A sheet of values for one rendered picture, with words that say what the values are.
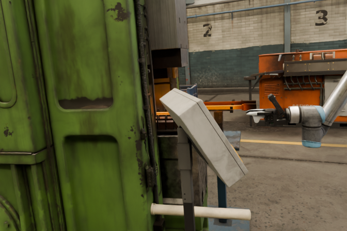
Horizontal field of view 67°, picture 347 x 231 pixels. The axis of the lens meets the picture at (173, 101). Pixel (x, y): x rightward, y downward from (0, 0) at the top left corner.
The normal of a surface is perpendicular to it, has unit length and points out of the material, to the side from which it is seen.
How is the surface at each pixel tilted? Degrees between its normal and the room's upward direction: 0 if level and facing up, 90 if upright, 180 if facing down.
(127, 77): 89
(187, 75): 90
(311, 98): 90
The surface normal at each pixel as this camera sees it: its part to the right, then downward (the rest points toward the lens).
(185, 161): -0.24, 0.17
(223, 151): 0.22, 0.14
